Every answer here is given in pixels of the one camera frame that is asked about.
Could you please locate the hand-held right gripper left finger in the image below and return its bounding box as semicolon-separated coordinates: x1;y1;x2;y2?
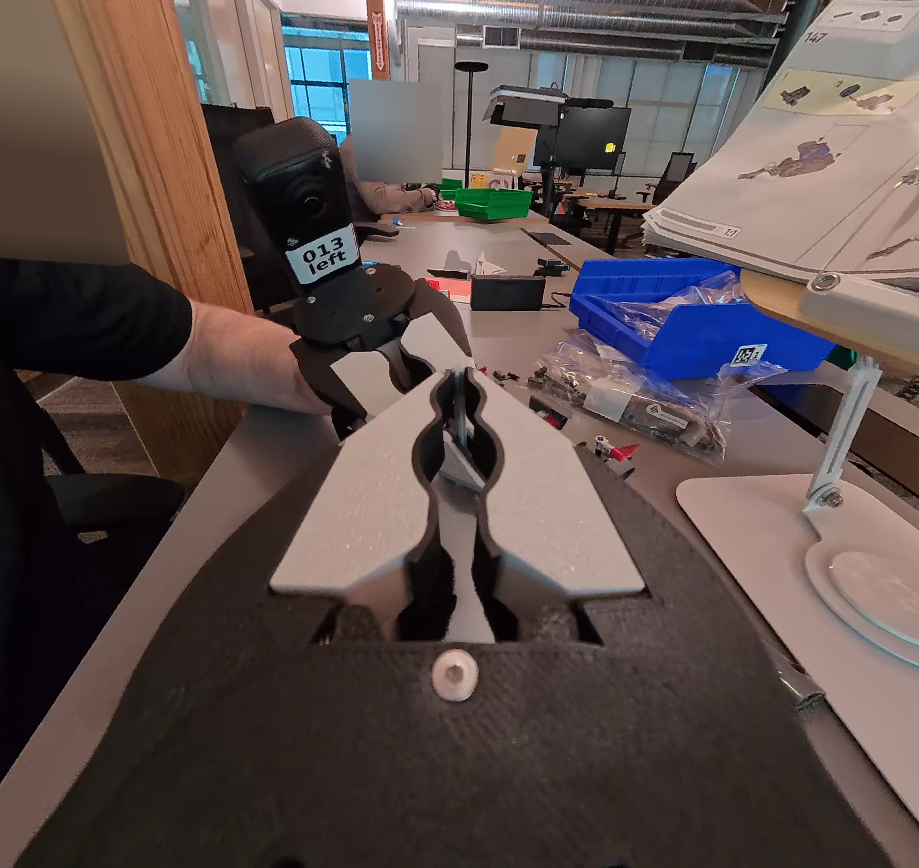
270;371;457;641

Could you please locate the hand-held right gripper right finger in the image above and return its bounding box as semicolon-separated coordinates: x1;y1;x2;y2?
463;367;646;641

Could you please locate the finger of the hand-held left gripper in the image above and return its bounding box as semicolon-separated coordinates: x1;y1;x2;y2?
329;347;432;430
398;285;476;381

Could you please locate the person's left forearm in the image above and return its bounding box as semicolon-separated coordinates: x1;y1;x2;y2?
0;258;275;410

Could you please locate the large lego vehicle assembly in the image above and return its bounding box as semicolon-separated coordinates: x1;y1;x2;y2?
592;436;641;480

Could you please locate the clear bag with lego pieces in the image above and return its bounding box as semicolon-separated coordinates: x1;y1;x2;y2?
535;330;791;468

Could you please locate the lego instruction booklet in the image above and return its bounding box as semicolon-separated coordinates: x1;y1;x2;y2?
641;0;919;295

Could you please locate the person's left hand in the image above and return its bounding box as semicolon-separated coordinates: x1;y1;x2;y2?
269;323;337;417

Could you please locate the black box device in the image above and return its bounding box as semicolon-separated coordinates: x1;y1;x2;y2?
470;276;548;311

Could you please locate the green plastic bin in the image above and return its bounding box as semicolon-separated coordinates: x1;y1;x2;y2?
456;186;534;222

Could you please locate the black floor lamp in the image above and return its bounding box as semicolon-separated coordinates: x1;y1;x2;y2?
454;60;489;187

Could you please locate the white book stand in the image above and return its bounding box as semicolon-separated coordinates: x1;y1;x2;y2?
675;265;919;822

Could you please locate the blue bin with white tag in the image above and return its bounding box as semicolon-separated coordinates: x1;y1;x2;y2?
569;258;837;381

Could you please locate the black monitor on stand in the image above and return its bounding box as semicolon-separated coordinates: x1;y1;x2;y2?
535;106;633;174

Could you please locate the clear plastic bag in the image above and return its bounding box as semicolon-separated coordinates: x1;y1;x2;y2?
599;268;751;323

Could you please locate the person's black-clothed body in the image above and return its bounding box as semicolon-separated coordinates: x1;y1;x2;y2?
0;366;80;776

